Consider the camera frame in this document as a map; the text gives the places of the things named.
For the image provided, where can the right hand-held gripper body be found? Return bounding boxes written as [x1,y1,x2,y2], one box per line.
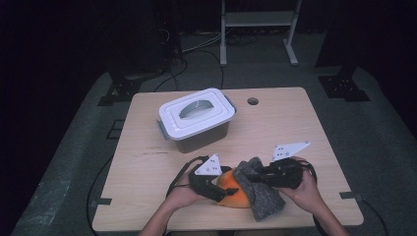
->
[263,141,312,191]

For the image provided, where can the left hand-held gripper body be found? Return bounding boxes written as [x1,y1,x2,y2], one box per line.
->
[188,153,228,203]

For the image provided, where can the orange plush toy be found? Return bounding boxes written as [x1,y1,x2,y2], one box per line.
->
[215,167,252,209]

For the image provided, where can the grey fluffy cloth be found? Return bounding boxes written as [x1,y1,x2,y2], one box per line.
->
[233,156,287,222]

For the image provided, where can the translucent grey storage box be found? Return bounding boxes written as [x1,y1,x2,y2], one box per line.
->
[156,94,238,154]

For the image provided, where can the white plastic container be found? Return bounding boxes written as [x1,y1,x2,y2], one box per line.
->
[158,88,237,142]

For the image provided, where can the person's right hand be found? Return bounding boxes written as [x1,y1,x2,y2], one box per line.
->
[278,156,325,214]

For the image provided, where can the person's left hand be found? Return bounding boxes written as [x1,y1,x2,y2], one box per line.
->
[165,172,207,210]

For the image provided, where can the black stand base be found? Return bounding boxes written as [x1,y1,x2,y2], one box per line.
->
[316,62,372,102]
[97,65,171,106]

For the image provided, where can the white metal stand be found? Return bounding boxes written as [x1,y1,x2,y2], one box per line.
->
[219,0,303,67]

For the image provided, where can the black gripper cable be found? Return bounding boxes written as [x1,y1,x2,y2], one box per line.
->
[165,155,209,198]
[294,158,319,185]

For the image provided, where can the dark table edge strap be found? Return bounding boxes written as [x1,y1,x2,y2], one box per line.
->
[339,191,363,202]
[89,197,113,208]

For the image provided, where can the black floor cable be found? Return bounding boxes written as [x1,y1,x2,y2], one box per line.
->
[153,58,190,92]
[180,48,225,90]

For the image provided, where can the thin black cable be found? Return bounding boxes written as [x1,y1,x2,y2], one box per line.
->
[86,156,114,236]
[360,198,389,236]

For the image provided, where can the white floor cables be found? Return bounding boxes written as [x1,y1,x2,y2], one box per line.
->
[181,30,227,55]

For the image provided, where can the dark cable bundle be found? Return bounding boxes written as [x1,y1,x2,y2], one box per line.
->
[225,32,260,47]

